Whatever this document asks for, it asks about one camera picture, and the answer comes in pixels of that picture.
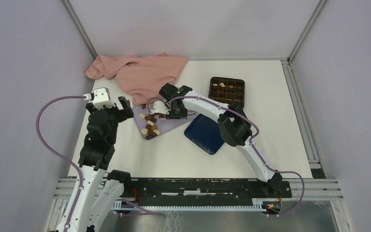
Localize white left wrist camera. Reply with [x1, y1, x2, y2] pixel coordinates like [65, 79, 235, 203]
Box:
[83, 87, 116, 110]

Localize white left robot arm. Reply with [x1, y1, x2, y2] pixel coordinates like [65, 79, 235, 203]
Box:
[55, 94, 133, 232]

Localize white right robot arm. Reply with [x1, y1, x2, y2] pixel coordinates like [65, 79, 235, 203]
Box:
[159, 83, 283, 197]

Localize pink cloth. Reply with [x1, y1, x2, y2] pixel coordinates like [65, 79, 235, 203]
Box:
[85, 53, 189, 105]

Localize dark blue chocolate box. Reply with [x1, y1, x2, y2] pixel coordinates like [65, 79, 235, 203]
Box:
[208, 77, 245, 108]

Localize dark blue box lid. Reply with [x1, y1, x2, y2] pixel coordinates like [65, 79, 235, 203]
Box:
[184, 114, 225, 155]

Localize pink handled metal tongs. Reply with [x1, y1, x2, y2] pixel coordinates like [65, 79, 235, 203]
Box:
[154, 114, 166, 118]

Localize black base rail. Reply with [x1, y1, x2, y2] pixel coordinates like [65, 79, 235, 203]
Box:
[122, 178, 292, 207]

